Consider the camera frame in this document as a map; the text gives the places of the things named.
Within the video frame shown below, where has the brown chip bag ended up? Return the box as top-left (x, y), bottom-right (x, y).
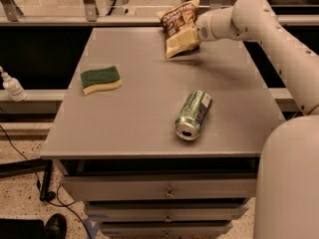
top-left (157, 0), bottom-right (200, 59)

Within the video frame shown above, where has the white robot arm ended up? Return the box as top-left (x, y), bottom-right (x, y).
top-left (196, 0), bottom-right (319, 239)

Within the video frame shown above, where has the green soda can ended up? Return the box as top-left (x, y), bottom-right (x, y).
top-left (175, 91), bottom-right (212, 141)

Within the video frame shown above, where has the grey drawer cabinet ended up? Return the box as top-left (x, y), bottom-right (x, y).
top-left (39, 26), bottom-right (287, 239)

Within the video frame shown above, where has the green yellow sponge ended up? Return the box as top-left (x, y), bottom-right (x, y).
top-left (80, 66), bottom-right (122, 96)

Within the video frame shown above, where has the middle grey drawer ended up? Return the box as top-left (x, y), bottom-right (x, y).
top-left (86, 204), bottom-right (248, 222)

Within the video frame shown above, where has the grey drawer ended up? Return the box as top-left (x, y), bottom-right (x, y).
top-left (62, 175), bottom-right (255, 201)
top-left (86, 204), bottom-right (248, 222)
top-left (100, 221), bottom-right (232, 237)

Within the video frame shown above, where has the top grey drawer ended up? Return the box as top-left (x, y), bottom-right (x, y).
top-left (62, 175), bottom-right (255, 201)

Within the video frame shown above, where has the bottom grey drawer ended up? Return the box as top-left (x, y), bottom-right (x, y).
top-left (100, 221), bottom-right (232, 237)

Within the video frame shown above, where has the white spray bottle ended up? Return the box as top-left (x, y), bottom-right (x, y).
top-left (0, 67), bottom-right (27, 102)

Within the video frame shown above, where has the black shoe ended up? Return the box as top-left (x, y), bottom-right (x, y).
top-left (44, 213), bottom-right (67, 239)

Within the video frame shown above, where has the black desk leg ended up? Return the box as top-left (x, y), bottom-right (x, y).
top-left (0, 158), bottom-right (56, 201)

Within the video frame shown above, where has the metal window railing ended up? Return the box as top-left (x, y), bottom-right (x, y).
top-left (0, 0), bottom-right (318, 26)

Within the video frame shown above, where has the black floor cable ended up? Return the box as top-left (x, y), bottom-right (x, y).
top-left (0, 124), bottom-right (94, 239)

